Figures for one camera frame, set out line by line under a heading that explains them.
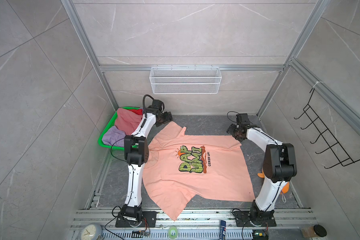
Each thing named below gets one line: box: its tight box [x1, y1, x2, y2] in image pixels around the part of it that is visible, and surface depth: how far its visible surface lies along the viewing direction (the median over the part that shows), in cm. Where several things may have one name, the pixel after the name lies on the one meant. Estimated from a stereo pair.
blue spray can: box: [220, 220, 227, 240], surface depth 71 cm
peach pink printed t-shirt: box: [142, 121, 256, 221], surface depth 92 cm
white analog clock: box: [80, 223, 103, 240], surface depth 68 cm
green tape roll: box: [168, 226, 179, 239], surface depth 71 cm
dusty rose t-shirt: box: [115, 108, 143, 136], surface depth 107 cm
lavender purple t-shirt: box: [102, 125, 126, 147], surface depth 101 cm
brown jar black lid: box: [300, 224, 327, 238], surface depth 65 cm
